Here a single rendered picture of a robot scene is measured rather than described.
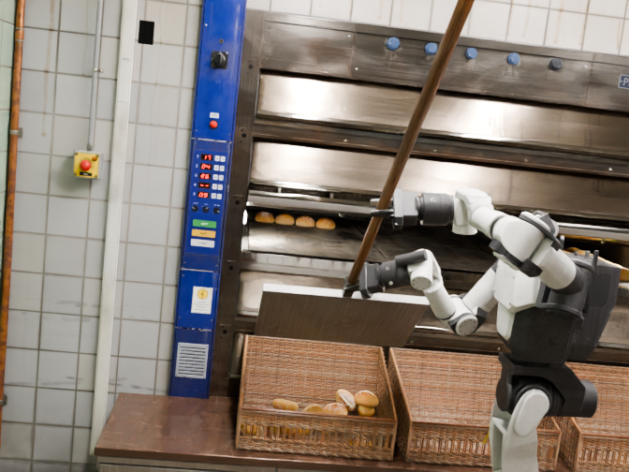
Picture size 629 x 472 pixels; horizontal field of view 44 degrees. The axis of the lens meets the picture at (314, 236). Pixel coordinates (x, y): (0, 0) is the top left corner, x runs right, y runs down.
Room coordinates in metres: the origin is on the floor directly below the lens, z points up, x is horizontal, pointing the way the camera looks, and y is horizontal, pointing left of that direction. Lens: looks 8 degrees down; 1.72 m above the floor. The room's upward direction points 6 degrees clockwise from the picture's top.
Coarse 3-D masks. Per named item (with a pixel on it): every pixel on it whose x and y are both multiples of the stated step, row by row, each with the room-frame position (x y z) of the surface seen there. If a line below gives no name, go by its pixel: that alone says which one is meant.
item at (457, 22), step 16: (464, 0) 1.55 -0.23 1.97; (464, 16) 1.57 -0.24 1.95; (448, 32) 1.61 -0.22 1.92; (448, 48) 1.64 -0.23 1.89; (432, 64) 1.70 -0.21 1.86; (432, 80) 1.71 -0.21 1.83; (432, 96) 1.76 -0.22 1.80; (416, 112) 1.81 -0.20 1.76; (416, 128) 1.84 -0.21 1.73; (400, 160) 1.94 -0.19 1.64; (400, 176) 1.99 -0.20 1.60; (384, 192) 2.05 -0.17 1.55; (384, 208) 2.10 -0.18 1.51; (368, 240) 2.23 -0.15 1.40; (352, 272) 2.39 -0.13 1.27
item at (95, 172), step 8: (80, 152) 2.90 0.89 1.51; (88, 152) 2.90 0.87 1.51; (96, 152) 2.93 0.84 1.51; (80, 160) 2.90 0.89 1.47; (88, 160) 2.90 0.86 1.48; (96, 160) 2.90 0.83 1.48; (96, 168) 2.90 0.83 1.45; (72, 176) 2.90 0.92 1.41; (80, 176) 2.90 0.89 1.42; (88, 176) 2.90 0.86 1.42; (96, 176) 2.90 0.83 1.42
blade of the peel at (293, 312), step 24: (264, 288) 2.48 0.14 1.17; (288, 288) 2.49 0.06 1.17; (312, 288) 2.51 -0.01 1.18; (264, 312) 2.60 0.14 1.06; (288, 312) 2.59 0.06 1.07; (312, 312) 2.59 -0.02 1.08; (336, 312) 2.59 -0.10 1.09; (360, 312) 2.59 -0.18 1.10; (384, 312) 2.59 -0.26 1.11; (408, 312) 2.58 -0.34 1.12; (288, 336) 2.75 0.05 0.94; (312, 336) 2.75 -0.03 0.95; (336, 336) 2.75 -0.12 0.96; (360, 336) 2.74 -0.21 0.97; (384, 336) 2.74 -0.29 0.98; (408, 336) 2.74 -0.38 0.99
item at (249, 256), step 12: (252, 252) 3.04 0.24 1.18; (264, 252) 3.07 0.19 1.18; (276, 252) 3.10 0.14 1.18; (276, 264) 3.05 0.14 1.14; (288, 264) 3.05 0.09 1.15; (300, 264) 3.06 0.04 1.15; (312, 264) 3.06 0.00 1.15; (324, 264) 3.07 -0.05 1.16; (336, 264) 3.07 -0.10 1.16; (348, 264) 3.08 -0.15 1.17; (444, 276) 3.12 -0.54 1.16; (456, 276) 3.12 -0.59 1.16; (468, 276) 3.13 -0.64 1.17; (480, 276) 3.13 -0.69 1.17; (624, 288) 3.19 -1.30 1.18
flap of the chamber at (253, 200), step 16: (288, 208) 3.03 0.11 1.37; (304, 208) 2.95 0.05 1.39; (320, 208) 2.91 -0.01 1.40; (336, 208) 2.92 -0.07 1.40; (352, 208) 2.93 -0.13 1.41; (368, 208) 2.94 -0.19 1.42; (448, 224) 3.08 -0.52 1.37; (592, 240) 3.22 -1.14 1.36; (608, 240) 3.12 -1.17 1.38; (624, 240) 3.04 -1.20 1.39
